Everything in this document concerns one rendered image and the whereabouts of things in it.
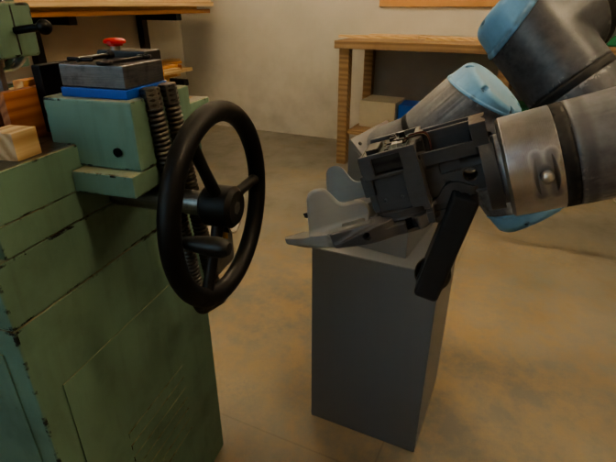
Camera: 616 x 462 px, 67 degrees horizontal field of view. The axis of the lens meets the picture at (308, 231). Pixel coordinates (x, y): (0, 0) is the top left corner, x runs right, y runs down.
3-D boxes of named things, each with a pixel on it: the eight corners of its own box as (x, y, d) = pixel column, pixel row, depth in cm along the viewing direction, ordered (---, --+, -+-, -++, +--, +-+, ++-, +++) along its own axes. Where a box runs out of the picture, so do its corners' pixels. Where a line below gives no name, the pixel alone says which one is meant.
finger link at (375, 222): (328, 221, 47) (412, 195, 46) (334, 236, 48) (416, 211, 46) (328, 237, 43) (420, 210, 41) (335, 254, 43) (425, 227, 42)
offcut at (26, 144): (16, 150, 59) (9, 124, 57) (42, 152, 58) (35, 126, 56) (-8, 159, 55) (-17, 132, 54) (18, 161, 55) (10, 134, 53)
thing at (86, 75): (127, 100, 57) (119, 52, 55) (55, 95, 60) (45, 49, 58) (182, 84, 69) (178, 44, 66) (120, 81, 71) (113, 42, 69)
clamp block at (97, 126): (139, 173, 60) (127, 103, 56) (55, 164, 63) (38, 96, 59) (196, 144, 73) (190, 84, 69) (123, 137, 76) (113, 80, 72)
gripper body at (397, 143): (364, 140, 48) (486, 106, 44) (386, 214, 51) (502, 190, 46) (348, 161, 42) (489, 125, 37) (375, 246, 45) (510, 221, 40)
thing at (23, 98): (17, 145, 61) (2, 93, 58) (9, 144, 61) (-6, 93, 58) (132, 108, 82) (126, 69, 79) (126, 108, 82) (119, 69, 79)
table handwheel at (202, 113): (270, 85, 71) (276, 251, 84) (157, 80, 76) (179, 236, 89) (166, 128, 46) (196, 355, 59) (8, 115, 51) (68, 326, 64)
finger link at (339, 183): (304, 168, 54) (374, 155, 49) (320, 214, 56) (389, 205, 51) (290, 178, 52) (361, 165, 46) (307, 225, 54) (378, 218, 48)
